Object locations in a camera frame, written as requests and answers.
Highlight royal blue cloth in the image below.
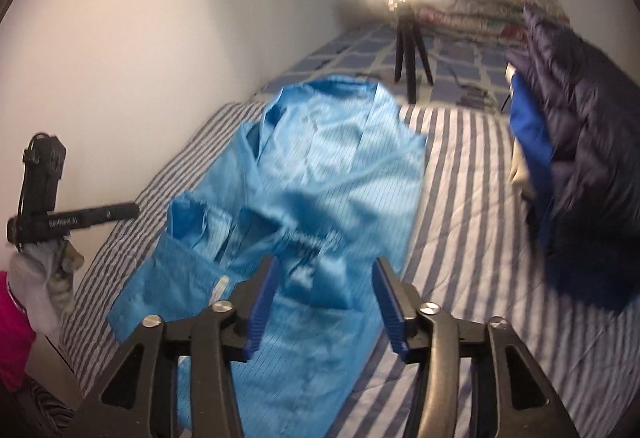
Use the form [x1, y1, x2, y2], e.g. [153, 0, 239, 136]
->
[509, 72, 557, 245]

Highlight black tripod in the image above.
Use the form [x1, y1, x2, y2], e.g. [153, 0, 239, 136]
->
[386, 0, 436, 104]

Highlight cream cloth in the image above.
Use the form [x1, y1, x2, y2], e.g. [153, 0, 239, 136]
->
[507, 143, 540, 211]

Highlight blue white striped bed sheet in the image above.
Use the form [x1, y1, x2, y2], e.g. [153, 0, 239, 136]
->
[57, 100, 640, 438]

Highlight dark striped cloth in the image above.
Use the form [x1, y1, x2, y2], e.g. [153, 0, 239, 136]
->
[14, 375, 77, 438]

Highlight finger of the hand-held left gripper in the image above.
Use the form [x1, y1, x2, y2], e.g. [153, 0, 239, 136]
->
[79, 202, 141, 233]

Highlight dark puffer jacket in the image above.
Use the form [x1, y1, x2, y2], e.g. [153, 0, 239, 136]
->
[504, 5, 640, 315]

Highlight black cable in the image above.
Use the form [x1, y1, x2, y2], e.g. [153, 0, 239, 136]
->
[452, 66, 512, 113]

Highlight blue checked bed sheet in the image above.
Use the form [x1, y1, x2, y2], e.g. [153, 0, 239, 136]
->
[255, 25, 516, 111]

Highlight person's left hand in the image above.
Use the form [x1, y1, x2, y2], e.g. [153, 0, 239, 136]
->
[9, 238, 85, 336]

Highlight light blue pinstriped coat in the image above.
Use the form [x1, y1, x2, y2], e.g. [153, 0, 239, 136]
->
[107, 74, 428, 438]

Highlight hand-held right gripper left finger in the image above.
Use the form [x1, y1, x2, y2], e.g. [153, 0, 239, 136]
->
[65, 254, 280, 438]

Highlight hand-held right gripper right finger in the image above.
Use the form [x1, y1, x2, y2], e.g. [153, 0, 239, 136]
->
[372, 257, 581, 438]

